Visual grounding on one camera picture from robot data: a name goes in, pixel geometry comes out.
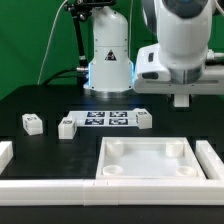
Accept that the black cable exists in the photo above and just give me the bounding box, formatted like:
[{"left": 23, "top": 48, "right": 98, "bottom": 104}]
[{"left": 43, "top": 68, "right": 89, "bottom": 86}]

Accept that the white square tabletop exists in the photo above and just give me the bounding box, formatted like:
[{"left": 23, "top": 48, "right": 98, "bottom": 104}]
[{"left": 96, "top": 137, "right": 205, "bottom": 180}]

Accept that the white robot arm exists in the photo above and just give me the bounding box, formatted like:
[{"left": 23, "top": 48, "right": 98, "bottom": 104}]
[{"left": 84, "top": 0, "right": 224, "bottom": 97}]

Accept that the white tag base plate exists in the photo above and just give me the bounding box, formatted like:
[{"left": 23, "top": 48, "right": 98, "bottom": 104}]
[{"left": 67, "top": 110, "right": 137, "bottom": 127}]

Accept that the white cable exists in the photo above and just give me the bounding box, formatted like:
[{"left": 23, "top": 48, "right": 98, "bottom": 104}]
[{"left": 37, "top": 0, "right": 69, "bottom": 86}]

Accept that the white obstacle fence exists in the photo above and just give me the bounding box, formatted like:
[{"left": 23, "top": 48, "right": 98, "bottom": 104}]
[{"left": 0, "top": 140, "right": 224, "bottom": 206}]

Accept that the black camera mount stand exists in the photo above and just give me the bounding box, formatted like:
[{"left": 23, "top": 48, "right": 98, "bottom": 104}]
[{"left": 64, "top": 0, "right": 116, "bottom": 73}]

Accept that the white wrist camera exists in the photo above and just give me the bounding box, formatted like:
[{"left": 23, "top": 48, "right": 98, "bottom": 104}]
[{"left": 135, "top": 44, "right": 171, "bottom": 82}]

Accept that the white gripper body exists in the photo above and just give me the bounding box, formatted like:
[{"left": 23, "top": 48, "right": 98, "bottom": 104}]
[{"left": 134, "top": 65, "right": 224, "bottom": 95}]

